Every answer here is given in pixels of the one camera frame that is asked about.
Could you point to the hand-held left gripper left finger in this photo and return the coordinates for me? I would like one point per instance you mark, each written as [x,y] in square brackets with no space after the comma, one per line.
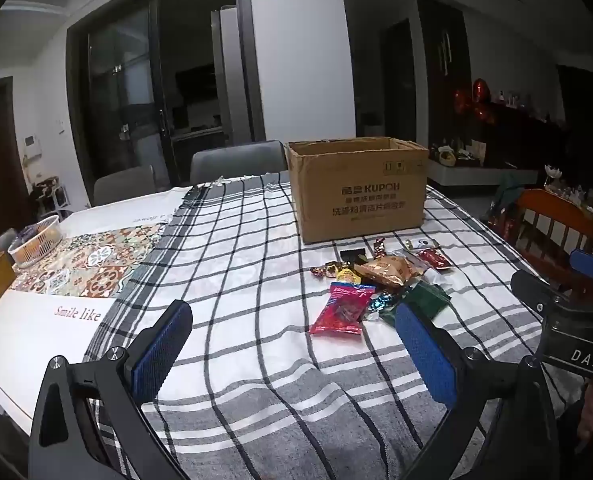
[161,347]

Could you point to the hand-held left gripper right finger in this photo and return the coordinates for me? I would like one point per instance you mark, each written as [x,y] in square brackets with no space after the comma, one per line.
[426,355]

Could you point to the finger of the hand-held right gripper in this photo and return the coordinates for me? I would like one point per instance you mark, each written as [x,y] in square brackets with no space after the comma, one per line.
[589,262]
[531,285]

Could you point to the gold snack packet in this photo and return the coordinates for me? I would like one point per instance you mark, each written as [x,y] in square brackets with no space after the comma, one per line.
[391,270]

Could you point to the pink snack packet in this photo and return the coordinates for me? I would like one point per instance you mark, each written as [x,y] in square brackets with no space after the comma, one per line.
[341,310]

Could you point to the red gold candy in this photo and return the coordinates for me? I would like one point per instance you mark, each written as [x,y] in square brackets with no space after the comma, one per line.
[346,274]

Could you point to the dark red candy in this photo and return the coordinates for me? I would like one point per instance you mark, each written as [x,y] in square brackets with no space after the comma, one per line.
[324,270]

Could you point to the brown cardboard box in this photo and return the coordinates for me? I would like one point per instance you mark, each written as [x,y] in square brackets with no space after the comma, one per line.
[361,195]

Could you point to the orange wooden chair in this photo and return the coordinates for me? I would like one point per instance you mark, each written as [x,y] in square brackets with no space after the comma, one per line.
[551,230]

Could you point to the dark green snack packet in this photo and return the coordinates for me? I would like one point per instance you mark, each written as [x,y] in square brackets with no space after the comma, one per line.
[426,300]

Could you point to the blue foil wrapped candy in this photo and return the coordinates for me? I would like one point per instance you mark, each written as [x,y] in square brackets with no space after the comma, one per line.
[381,304]

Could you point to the green cloth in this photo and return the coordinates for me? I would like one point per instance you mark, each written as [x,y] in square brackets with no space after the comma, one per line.
[509,192]

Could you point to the red snack packet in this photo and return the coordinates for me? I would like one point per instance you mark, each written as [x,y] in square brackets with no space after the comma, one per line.
[434,259]

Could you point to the patterned tile table mat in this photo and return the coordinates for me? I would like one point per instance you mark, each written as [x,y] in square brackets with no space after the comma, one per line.
[96,260]

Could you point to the clear white snack packet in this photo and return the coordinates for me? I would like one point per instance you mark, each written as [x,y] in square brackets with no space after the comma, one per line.
[421,245]

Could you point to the black white plaid cloth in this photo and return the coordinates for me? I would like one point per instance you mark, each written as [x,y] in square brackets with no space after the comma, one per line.
[256,280]

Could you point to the brown red wrapped candy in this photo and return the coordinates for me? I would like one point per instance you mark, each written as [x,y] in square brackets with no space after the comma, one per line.
[379,246]

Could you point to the white printed table cover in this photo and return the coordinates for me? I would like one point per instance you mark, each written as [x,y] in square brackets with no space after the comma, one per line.
[41,340]

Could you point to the small black packet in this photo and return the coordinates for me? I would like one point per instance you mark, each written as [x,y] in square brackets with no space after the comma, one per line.
[352,255]

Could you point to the dark sideboard white base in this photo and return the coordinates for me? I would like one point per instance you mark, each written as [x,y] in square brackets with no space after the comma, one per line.
[521,135]

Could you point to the small woven basket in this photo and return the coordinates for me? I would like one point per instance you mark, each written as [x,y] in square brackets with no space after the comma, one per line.
[446,156]

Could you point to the white plastic basket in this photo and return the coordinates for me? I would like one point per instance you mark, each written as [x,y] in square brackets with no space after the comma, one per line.
[36,245]

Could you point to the narrow grey chair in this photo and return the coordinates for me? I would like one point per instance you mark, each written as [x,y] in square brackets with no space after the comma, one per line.
[124,185]

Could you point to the small white storage shelf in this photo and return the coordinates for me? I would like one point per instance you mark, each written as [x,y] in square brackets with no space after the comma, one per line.
[51,197]

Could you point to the red foil balloons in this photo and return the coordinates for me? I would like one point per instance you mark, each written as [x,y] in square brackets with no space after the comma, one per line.
[479,97]

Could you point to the wide grey chair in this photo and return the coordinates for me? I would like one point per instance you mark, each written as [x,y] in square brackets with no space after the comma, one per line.
[236,160]

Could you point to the dark hallway door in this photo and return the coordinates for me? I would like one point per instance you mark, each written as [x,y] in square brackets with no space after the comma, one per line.
[399,80]

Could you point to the brown wooden door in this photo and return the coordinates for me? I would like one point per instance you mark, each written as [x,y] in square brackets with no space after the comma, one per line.
[4,160]

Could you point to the dark sliding glass door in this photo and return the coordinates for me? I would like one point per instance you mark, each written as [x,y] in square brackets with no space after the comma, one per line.
[126,75]

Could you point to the silver refrigerator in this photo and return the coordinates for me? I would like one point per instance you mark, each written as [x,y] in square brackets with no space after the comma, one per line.
[229,75]

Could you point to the white wall intercom panel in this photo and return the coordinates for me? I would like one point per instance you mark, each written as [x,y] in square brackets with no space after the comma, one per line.
[32,146]

